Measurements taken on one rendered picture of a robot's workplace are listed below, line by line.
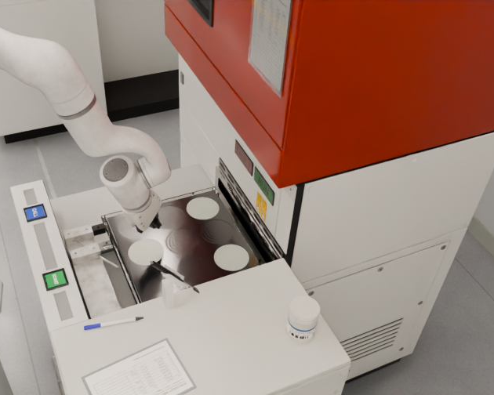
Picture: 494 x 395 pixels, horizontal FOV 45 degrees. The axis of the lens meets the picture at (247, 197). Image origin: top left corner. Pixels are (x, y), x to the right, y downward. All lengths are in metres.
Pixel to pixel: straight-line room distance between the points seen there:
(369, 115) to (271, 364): 0.62
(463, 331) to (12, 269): 2.05
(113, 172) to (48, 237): 0.38
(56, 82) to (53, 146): 2.38
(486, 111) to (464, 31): 0.31
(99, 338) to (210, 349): 0.26
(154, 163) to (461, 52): 0.76
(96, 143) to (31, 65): 0.22
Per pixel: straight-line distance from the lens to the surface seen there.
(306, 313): 1.41
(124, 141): 1.37
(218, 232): 1.78
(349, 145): 1.47
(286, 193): 1.52
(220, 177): 1.91
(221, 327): 1.49
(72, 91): 1.27
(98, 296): 1.67
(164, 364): 1.43
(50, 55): 1.24
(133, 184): 1.44
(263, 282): 1.58
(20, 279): 2.94
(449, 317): 2.92
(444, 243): 2.08
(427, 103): 1.56
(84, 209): 1.99
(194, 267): 1.69
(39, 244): 1.72
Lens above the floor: 2.18
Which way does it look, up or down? 43 degrees down
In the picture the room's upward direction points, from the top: 5 degrees clockwise
